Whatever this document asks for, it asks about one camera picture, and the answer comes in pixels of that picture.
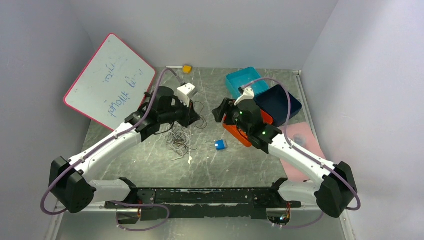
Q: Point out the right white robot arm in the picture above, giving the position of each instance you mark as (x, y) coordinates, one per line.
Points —
(331, 186)

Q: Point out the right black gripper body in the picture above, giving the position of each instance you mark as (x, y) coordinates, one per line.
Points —
(233, 117)

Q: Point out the pink-framed whiteboard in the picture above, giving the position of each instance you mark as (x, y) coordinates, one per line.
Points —
(112, 85)

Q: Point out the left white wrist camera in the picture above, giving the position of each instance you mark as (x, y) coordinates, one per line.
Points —
(185, 93)

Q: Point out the teal plastic box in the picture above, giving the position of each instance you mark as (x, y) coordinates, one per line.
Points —
(244, 76)

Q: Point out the white marker pen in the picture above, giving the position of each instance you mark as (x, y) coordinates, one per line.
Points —
(175, 67)

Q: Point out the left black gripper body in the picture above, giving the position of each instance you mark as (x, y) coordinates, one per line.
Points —
(178, 112)

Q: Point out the navy plastic box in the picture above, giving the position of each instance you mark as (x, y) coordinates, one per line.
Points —
(275, 103)

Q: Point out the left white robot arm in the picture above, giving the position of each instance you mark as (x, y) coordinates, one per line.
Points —
(72, 181)

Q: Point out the orange plastic box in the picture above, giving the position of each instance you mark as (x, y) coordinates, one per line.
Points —
(240, 135)

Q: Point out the yellow small block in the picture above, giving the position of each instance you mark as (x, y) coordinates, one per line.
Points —
(187, 69)

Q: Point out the blue white small block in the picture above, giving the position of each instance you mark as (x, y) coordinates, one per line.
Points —
(220, 145)

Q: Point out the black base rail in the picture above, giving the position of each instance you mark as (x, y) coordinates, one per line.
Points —
(151, 204)

